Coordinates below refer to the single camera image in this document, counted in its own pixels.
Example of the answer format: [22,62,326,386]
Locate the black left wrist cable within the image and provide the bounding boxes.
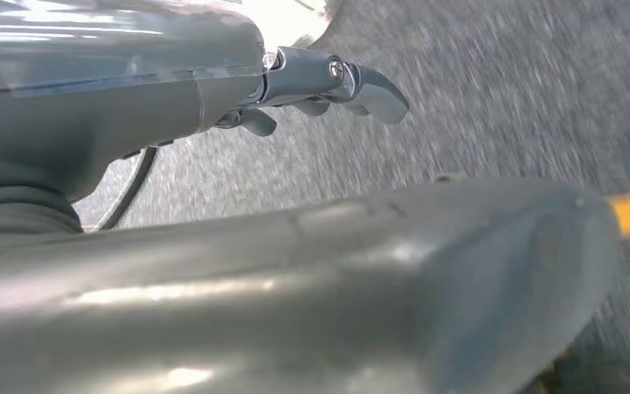
[93,145,159,234]

